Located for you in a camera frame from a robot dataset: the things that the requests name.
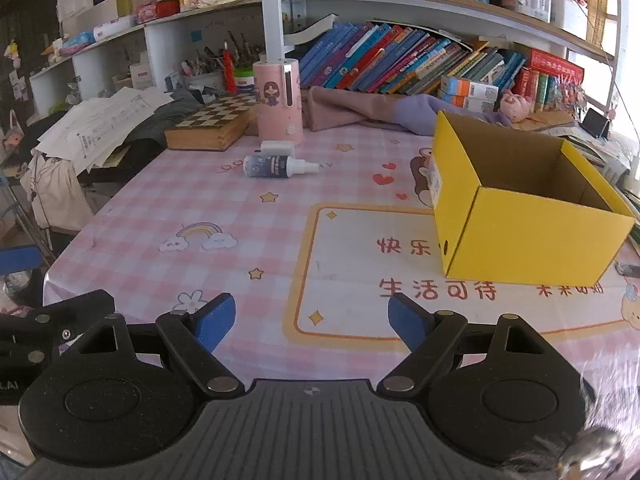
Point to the white wooden bookshelf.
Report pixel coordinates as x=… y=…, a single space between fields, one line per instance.
x=270 y=10

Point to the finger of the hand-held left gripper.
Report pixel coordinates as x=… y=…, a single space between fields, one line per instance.
x=75 y=312

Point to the white spray bottle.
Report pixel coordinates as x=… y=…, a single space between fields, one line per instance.
x=270 y=166

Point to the fluffy grey garment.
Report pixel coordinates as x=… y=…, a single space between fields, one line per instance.
x=615 y=400

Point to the pile of books and papers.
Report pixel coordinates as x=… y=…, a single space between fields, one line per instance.
x=615 y=160

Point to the orange blue white carton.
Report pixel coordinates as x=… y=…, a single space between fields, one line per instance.
x=472 y=105
x=470 y=87

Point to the small white box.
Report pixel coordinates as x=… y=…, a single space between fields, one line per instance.
x=277 y=148

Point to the white storage bin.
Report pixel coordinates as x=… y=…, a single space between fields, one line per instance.
x=567 y=17

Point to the dark clothing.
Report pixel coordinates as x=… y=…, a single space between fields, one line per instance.
x=155 y=127

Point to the pink cloth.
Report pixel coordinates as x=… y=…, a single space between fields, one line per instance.
x=340 y=107

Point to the row of leaning books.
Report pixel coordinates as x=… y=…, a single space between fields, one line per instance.
x=400 y=57

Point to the wooden chessboard box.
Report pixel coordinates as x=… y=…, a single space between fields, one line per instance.
x=215 y=110

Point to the blue chair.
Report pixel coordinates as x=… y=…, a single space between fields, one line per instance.
x=20 y=260

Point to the white printed paper sheets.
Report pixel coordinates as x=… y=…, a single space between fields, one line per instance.
x=100 y=125

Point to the red thick book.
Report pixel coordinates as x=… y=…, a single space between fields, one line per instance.
x=555 y=67

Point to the white jar with green label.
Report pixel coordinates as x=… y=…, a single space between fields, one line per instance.
x=245 y=82

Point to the pink cylindrical container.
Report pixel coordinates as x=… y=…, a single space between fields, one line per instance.
x=272 y=120

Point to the bamboo slip scroll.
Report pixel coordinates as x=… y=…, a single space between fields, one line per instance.
x=596 y=5

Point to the lying grey book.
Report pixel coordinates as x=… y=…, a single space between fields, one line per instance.
x=310 y=30

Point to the pink pig plush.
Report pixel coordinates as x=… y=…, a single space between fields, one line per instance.
x=515 y=105

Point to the white cloth bag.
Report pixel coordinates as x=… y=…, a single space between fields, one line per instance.
x=57 y=190

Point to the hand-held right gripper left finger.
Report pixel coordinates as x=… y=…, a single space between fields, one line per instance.
x=215 y=320

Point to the pink checkered tablecloth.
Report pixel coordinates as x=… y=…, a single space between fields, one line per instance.
x=175 y=200

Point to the silver metal bell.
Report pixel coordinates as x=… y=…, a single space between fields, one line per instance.
x=592 y=455

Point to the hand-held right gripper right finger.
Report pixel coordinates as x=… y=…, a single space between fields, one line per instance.
x=411 y=320

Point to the pen holder with pens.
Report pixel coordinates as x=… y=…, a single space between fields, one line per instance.
x=205 y=65

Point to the yellow cardboard box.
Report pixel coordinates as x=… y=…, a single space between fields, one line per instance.
x=525 y=240

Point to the brown cardboard sheet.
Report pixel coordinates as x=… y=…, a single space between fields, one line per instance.
x=547 y=119

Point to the red bottle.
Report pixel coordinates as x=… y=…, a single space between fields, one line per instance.
x=229 y=72

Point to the small grey flat device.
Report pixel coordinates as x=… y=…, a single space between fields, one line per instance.
x=627 y=268

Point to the colourful sparkly ornament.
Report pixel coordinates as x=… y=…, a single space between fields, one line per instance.
x=565 y=95

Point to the black phone on stand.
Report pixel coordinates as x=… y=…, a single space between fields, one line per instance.
x=596 y=124

